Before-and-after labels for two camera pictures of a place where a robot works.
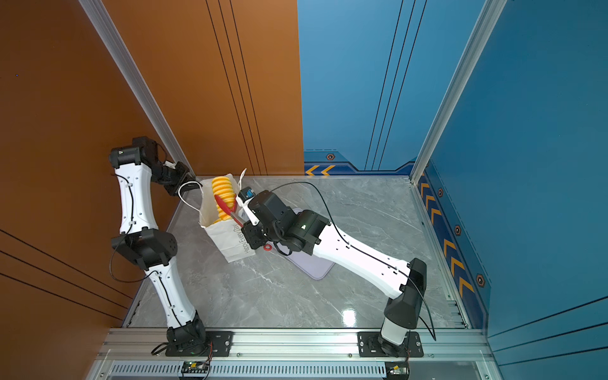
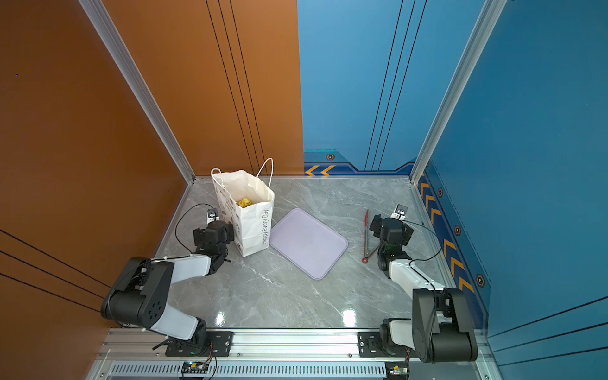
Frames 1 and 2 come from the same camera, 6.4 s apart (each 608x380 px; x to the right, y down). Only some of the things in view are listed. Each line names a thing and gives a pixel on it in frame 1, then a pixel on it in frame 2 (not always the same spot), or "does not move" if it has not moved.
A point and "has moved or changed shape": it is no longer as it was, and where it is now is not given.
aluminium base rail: x=294 y=354 does not move
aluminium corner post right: x=492 y=12 does not move
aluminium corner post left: x=104 y=25 does not move
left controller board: x=195 y=366 does not move
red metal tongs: x=233 y=214 → x=366 y=256
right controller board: x=397 y=369 does not move
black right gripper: x=249 y=231 → x=378 y=222
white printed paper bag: x=226 y=235 has moved or changed shape
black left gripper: x=184 y=178 → x=198 y=238
